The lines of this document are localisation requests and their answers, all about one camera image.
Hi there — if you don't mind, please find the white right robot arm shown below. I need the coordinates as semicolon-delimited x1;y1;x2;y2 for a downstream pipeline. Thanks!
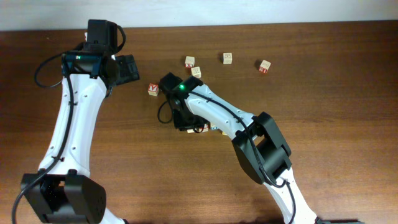
159;73;319;223

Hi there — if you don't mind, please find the plain K wooden block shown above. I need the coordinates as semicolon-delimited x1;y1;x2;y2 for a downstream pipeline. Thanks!
191;67;201;78

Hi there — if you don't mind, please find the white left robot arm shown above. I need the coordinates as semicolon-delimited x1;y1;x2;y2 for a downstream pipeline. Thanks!
11;19;140;223

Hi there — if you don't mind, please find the red letter A block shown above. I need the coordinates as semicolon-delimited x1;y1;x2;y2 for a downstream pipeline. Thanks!
148;83;159;96

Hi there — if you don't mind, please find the red number 6 block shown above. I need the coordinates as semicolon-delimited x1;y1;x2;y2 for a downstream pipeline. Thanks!
187;123;209;134

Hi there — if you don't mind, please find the red X wooden block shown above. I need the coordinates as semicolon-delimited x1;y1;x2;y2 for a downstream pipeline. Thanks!
184;56;195;68

